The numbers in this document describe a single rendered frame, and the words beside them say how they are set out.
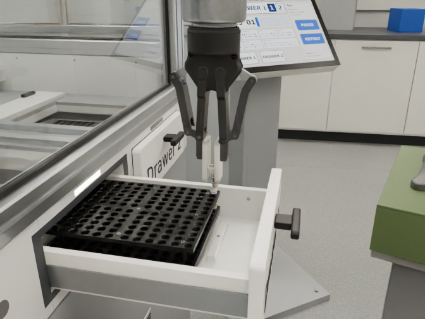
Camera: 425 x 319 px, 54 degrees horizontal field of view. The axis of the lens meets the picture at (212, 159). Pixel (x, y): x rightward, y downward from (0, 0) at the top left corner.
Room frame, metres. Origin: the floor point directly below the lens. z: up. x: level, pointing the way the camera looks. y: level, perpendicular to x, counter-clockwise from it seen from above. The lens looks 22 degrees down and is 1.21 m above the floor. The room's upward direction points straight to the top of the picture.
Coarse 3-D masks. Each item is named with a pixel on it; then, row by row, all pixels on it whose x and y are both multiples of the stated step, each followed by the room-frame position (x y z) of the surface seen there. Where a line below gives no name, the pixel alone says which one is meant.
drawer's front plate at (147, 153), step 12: (168, 120) 0.94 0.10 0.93; (180, 120) 1.01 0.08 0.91; (156, 132) 0.85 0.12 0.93; (168, 132) 0.91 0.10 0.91; (144, 144) 0.78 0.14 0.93; (156, 144) 0.83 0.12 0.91; (168, 144) 0.91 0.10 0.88; (180, 144) 1.00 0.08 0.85; (144, 156) 0.77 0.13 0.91; (156, 156) 0.83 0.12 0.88; (168, 156) 0.91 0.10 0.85; (144, 168) 0.76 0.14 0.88; (156, 168) 0.83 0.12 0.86; (168, 168) 0.90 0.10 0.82
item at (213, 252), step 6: (222, 222) 0.61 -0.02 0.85; (228, 222) 0.62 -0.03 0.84; (222, 228) 0.59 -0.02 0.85; (216, 234) 0.58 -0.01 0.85; (222, 234) 0.58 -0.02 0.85; (216, 240) 0.56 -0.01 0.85; (222, 240) 0.57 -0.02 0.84; (210, 246) 0.54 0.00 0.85; (216, 246) 0.54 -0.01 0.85; (210, 252) 0.53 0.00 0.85; (216, 252) 0.53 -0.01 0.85; (210, 258) 0.52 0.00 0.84; (216, 258) 0.52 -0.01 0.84
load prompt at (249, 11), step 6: (252, 6) 1.57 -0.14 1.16; (258, 6) 1.58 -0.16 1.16; (264, 6) 1.59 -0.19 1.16; (270, 6) 1.60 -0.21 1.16; (276, 6) 1.61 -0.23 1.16; (282, 6) 1.62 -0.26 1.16; (252, 12) 1.55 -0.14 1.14; (258, 12) 1.56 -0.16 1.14; (264, 12) 1.57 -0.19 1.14; (270, 12) 1.58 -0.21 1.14; (276, 12) 1.59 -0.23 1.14; (282, 12) 1.60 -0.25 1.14
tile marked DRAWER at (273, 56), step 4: (260, 52) 1.44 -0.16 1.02; (264, 52) 1.45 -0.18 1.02; (268, 52) 1.46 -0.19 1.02; (272, 52) 1.46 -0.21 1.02; (276, 52) 1.47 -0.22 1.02; (280, 52) 1.48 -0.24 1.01; (264, 56) 1.44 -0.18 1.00; (268, 56) 1.44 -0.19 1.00; (272, 56) 1.45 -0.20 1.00; (276, 56) 1.46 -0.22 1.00; (280, 56) 1.46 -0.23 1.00; (284, 56) 1.47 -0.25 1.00; (264, 60) 1.43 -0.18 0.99; (268, 60) 1.43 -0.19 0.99; (272, 60) 1.44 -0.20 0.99; (276, 60) 1.45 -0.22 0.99; (280, 60) 1.45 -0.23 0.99; (284, 60) 1.46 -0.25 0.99
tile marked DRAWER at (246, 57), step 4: (244, 52) 1.42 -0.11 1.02; (248, 52) 1.43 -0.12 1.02; (252, 52) 1.43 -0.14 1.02; (240, 56) 1.40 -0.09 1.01; (244, 56) 1.41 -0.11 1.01; (248, 56) 1.41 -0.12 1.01; (252, 56) 1.42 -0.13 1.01; (256, 56) 1.43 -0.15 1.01; (244, 60) 1.40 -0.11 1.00; (248, 60) 1.40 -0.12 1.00; (252, 60) 1.41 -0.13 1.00; (256, 60) 1.42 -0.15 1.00; (244, 64) 1.39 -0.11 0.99; (248, 64) 1.39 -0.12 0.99; (252, 64) 1.40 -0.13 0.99
